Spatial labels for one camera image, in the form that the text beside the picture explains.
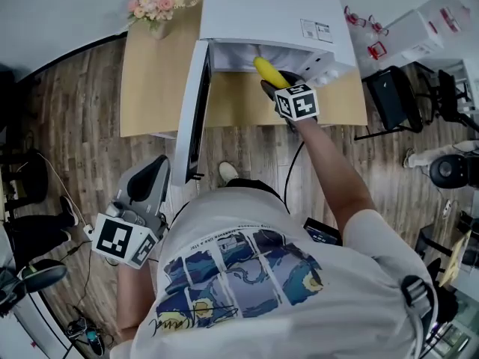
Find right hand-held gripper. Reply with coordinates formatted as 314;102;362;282
260;70;320;132

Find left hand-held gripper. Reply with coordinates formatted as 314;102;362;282
91;155;172;271

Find yellow banana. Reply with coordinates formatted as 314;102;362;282
253;55;291;89

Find white microwave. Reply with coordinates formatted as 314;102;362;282
174;0;359;186

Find person's left forearm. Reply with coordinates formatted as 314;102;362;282
114;259;159;343

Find person's right forearm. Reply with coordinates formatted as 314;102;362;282
295;117;377;236

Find person's white shoe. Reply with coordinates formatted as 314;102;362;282
218;161;241;185

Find clear container red clips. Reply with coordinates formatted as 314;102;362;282
343;4;390;62

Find person's black trousers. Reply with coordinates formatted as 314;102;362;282
223;177;290;213

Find black round chair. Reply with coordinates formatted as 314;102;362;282
0;147;49;206

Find beige vase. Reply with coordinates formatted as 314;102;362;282
149;19;175;41

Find black padded seat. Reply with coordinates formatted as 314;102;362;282
0;258;69;306

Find pink flower bouquet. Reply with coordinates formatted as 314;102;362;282
125;0;199;29

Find white box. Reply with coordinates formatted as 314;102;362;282
385;0;473;64

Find black belt device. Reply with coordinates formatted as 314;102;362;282
302;217;344;247

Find person's white printed shirt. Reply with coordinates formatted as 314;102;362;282
110;187;441;359

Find yellow board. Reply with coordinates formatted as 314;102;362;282
437;230;472;288

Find black cable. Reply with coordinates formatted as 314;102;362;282
283;140;306;211

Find tangled cable bundle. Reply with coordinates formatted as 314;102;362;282
64;304;115;358

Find grey backpack strap buckle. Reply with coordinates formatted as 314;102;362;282
399;274;439;355

